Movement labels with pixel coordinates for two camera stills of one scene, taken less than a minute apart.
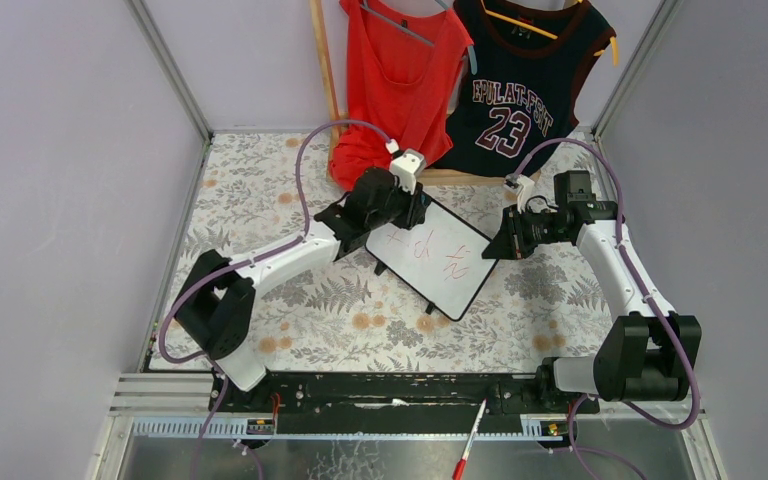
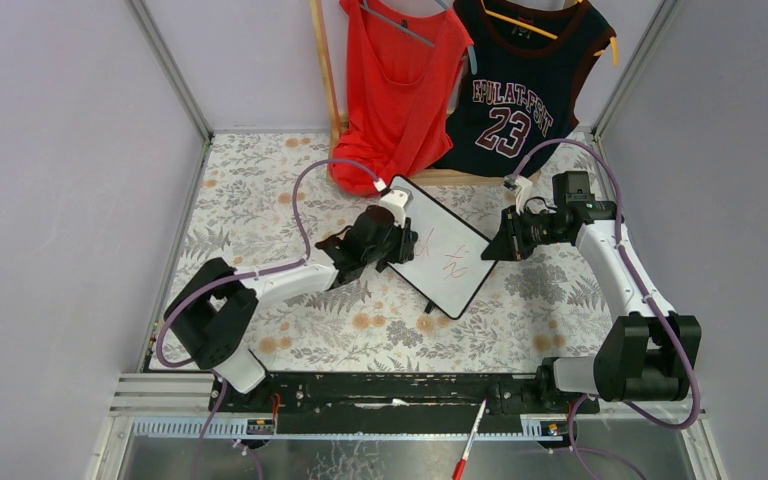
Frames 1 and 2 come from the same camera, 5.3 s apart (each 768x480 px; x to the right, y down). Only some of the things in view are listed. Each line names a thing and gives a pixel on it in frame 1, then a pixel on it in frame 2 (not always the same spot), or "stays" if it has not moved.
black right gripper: [511, 230] stays
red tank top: [404, 67] stays
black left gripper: [408, 208] -> [392, 240]
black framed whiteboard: [442, 259] stays
